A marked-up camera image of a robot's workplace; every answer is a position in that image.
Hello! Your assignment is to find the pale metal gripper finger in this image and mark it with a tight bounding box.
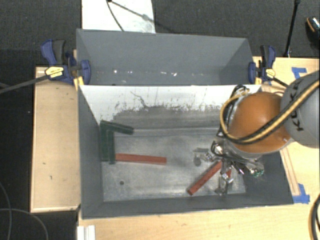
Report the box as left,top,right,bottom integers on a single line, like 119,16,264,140
215,173,235,197
193,147,213,167

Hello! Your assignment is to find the grey metal bin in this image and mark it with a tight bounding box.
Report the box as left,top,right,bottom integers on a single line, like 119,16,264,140
75,28,295,220

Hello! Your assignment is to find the dark green flat block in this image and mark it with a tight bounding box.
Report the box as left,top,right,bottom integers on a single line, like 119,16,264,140
99,120,117,165

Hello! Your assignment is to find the red-brown flat block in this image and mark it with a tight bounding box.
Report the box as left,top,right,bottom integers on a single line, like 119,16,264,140
115,153,168,165
187,159,224,196

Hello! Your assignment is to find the pale wood flat board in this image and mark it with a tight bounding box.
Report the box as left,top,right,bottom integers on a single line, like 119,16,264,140
29,64,82,214

